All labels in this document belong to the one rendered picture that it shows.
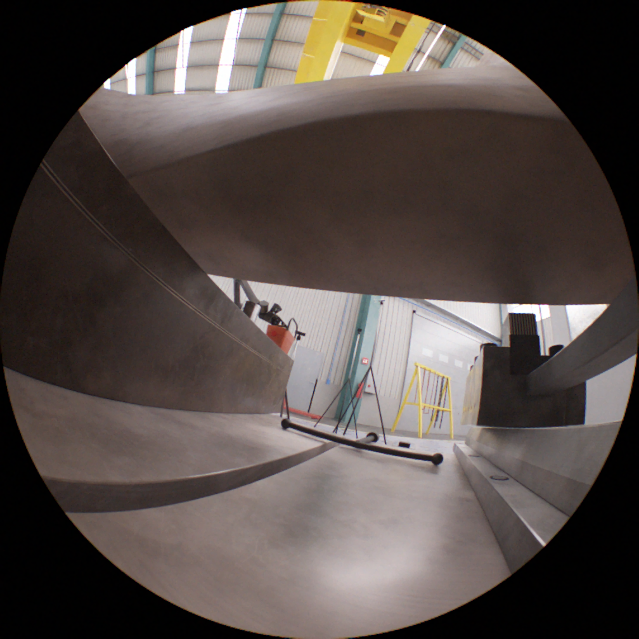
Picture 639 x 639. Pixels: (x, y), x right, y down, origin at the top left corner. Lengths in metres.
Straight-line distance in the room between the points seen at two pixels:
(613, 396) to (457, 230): 2.53
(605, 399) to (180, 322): 3.06
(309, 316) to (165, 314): 7.73
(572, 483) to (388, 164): 0.52
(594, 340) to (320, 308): 8.25
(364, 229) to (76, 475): 0.62
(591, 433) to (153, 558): 0.40
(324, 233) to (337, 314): 7.96
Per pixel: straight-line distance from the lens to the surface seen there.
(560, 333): 3.07
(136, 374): 0.55
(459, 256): 0.59
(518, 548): 0.28
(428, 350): 10.30
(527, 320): 0.86
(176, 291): 0.57
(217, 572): 0.20
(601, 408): 2.81
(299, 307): 8.21
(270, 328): 1.33
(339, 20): 11.33
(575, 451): 0.34
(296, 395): 7.64
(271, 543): 0.24
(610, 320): 0.36
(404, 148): 0.42
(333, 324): 8.32
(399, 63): 11.05
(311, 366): 7.76
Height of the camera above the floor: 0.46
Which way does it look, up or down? 20 degrees up
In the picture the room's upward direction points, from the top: 15 degrees clockwise
